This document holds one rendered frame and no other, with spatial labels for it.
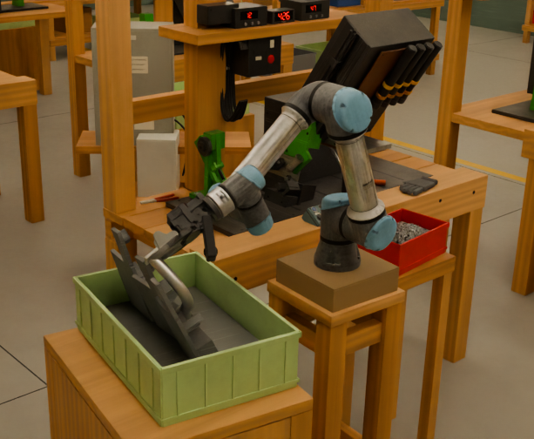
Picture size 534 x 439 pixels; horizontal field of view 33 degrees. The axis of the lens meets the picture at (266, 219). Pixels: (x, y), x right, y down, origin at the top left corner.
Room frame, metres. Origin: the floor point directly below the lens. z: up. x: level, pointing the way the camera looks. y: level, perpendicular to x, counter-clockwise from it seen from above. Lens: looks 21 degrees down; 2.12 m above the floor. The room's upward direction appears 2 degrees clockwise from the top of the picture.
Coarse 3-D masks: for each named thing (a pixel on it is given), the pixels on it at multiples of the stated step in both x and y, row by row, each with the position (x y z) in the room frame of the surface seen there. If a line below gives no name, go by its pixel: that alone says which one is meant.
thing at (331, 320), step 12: (276, 288) 2.67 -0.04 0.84; (288, 288) 2.65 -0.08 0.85; (288, 300) 2.62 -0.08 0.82; (300, 300) 2.58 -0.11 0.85; (372, 300) 2.58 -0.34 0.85; (384, 300) 2.60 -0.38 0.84; (396, 300) 2.63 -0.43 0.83; (312, 312) 2.53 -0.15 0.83; (324, 312) 2.49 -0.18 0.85; (336, 312) 2.49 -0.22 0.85; (348, 312) 2.50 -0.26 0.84; (360, 312) 2.53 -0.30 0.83; (372, 312) 2.57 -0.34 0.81; (336, 324) 2.47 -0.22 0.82
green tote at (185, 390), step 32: (192, 256) 2.66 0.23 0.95; (96, 288) 2.49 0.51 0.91; (224, 288) 2.50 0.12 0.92; (96, 320) 2.31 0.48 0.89; (256, 320) 2.33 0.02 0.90; (128, 352) 2.12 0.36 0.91; (224, 352) 2.03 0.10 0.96; (256, 352) 2.09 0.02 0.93; (288, 352) 2.14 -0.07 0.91; (128, 384) 2.11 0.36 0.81; (160, 384) 1.95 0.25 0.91; (192, 384) 1.99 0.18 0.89; (224, 384) 2.04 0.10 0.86; (256, 384) 2.09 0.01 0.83; (288, 384) 2.14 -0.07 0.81; (160, 416) 1.95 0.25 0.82; (192, 416) 1.99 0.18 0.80
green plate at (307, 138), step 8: (312, 128) 3.34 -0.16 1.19; (296, 136) 3.38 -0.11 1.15; (304, 136) 3.35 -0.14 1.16; (312, 136) 3.36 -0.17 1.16; (296, 144) 3.37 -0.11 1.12; (304, 144) 3.34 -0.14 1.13; (312, 144) 3.36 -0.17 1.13; (320, 144) 3.39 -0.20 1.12; (288, 152) 3.38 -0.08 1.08; (296, 152) 3.36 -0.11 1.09
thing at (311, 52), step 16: (336, 0) 9.07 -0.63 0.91; (352, 0) 9.18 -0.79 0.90; (400, 0) 9.67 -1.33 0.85; (416, 0) 9.78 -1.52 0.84; (432, 0) 9.92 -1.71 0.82; (432, 16) 10.03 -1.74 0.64; (432, 32) 10.02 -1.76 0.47; (304, 48) 9.11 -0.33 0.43; (320, 48) 9.44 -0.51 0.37; (304, 64) 8.76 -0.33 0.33; (432, 64) 10.01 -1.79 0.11
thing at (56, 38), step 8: (56, 0) 10.23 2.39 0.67; (88, 0) 10.50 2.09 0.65; (136, 0) 11.50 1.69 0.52; (88, 8) 10.64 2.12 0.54; (136, 8) 11.51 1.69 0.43; (88, 16) 10.64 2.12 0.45; (136, 16) 11.35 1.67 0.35; (48, 24) 10.20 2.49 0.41; (56, 24) 10.66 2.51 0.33; (64, 24) 10.53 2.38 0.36; (88, 24) 10.63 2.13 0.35; (56, 32) 10.55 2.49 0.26; (64, 32) 10.54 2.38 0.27; (88, 32) 10.61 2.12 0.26; (56, 40) 10.21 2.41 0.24; (64, 40) 10.28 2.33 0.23; (88, 40) 10.49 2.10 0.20
